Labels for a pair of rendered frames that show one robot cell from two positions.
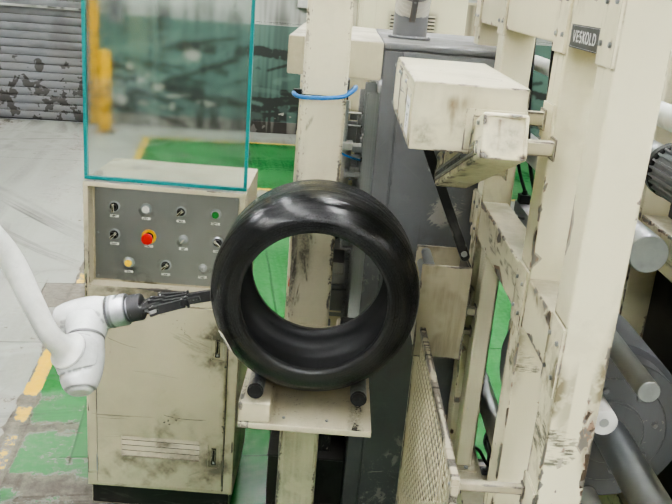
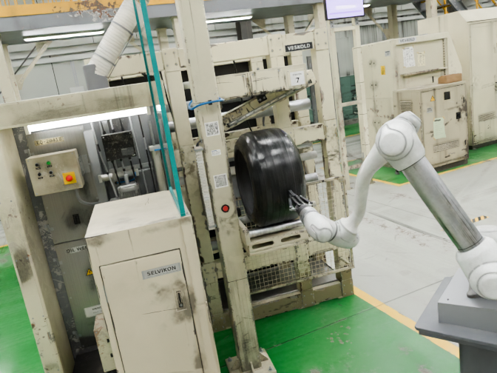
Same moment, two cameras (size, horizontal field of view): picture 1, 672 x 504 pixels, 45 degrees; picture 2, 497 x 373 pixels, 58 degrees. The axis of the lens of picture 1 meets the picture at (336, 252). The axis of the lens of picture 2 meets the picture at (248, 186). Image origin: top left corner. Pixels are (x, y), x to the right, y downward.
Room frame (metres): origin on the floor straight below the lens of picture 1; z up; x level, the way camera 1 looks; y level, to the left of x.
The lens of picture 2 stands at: (2.78, 2.56, 1.74)
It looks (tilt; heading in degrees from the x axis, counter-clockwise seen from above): 13 degrees down; 258
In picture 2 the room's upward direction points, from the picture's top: 9 degrees counter-clockwise
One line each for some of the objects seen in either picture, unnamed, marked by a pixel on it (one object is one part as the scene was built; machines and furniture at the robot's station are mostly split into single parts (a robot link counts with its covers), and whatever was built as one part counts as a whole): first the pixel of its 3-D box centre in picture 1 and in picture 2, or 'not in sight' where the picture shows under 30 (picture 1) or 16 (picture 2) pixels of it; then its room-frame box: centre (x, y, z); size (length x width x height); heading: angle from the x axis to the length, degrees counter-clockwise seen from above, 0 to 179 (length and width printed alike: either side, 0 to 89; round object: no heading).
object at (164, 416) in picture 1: (171, 336); (166, 338); (2.85, 0.60, 0.63); 0.56 x 0.41 x 1.27; 91
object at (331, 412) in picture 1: (307, 397); (270, 237); (2.15, 0.05, 0.80); 0.37 x 0.36 x 0.02; 91
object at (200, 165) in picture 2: not in sight; (205, 188); (2.49, 0.10, 1.19); 0.05 x 0.04 x 0.48; 91
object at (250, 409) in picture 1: (260, 382); (276, 238); (2.15, 0.19, 0.83); 0.36 x 0.09 x 0.06; 1
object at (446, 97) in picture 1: (450, 101); (255, 83); (2.03, -0.25, 1.71); 0.61 x 0.25 x 0.15; 1
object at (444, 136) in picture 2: not in sight; (431, 127); (-1.46, -3.46, 0.62); 0.91 x 0.58 x 1.25; 9
